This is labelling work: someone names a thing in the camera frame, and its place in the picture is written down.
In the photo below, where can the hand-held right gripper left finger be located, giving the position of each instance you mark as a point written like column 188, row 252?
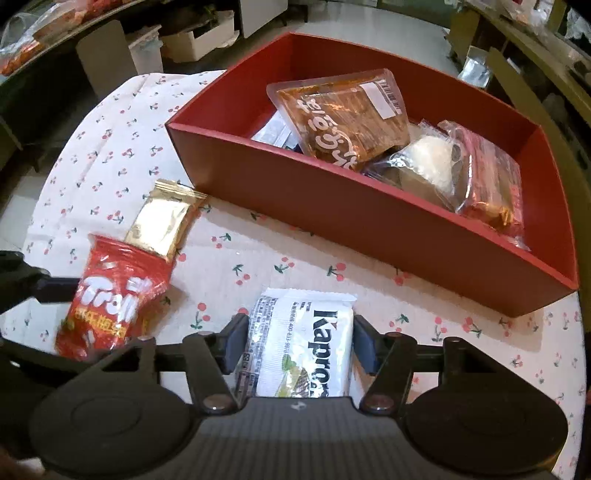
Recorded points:
column 236, row 344

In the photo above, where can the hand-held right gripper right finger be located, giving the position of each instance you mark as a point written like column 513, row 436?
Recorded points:
column 364, row 346

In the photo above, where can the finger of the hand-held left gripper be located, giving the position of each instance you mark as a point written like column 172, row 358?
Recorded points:
column 37, row 355
column 41, row 286

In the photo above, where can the white wafer packet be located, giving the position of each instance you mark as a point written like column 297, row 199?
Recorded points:
column 300, row 341

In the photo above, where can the red snack packet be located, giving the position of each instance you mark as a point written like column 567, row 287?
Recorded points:
column 115, row 300

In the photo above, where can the red cardboard box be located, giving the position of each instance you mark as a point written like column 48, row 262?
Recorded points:
column 369, row 221

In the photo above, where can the gold and white snack packet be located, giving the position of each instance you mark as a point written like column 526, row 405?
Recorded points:
column 161, row 221

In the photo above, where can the round bread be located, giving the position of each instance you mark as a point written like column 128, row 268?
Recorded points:
column 434, row 161

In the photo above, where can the red crackers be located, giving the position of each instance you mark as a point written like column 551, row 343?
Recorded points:
column 494, row 180

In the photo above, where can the white and blue snack packet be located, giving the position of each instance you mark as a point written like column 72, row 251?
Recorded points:
column 274, row 134

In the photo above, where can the brown snack packet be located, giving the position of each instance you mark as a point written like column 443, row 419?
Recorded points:
column 341, row 120

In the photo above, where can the cherry print tablecloth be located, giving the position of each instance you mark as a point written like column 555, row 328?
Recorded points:
column 115, row 152

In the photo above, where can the pile of red snack bags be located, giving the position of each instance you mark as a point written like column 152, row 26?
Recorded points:
column 18, row 57

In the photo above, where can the dark side table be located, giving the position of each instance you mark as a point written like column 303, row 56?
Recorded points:
column 69, row 32

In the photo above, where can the white storage box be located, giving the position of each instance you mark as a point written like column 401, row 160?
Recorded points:
column 198, row 41

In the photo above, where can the silver foil bag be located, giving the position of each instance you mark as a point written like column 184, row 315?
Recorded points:
column 476, row 67

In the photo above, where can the wooden television cabinet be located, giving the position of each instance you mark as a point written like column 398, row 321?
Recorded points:
column 545, row 69

